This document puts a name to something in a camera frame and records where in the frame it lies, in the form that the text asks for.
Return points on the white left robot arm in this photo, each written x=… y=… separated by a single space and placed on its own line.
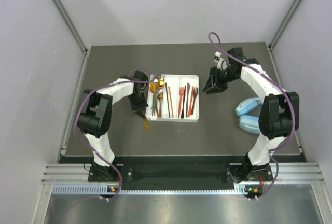
x=95 y=114

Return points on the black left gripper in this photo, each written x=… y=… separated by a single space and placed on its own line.
x=139 y=108

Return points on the gold metal spoon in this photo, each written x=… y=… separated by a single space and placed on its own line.
x=160 y=98

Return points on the orange plastic knife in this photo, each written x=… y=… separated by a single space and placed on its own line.
x=190 y=104

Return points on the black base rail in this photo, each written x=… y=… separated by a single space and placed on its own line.
x=171 y=172

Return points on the orange plastic fork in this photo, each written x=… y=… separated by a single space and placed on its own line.
x=181 y=93

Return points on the gold thin utensil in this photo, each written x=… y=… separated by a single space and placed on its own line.
x=153 y=88

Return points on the black chopstick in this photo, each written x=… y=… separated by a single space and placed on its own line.
x=166 y=89

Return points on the grey cable duct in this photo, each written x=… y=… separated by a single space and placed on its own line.
x=110 y=189

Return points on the iridescent purple spoon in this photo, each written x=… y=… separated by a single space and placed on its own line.
x=159 y=85

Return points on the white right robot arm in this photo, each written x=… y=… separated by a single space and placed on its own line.
x=279 y=115

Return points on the white divided utensil tray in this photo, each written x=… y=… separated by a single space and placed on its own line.
x=175 y=82

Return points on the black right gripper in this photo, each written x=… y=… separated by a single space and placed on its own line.
x=213 y=84

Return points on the gold metal knife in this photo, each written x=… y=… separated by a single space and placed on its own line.
x=145 y=122

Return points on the light blue headphones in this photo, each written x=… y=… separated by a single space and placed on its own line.
x=247 y=122

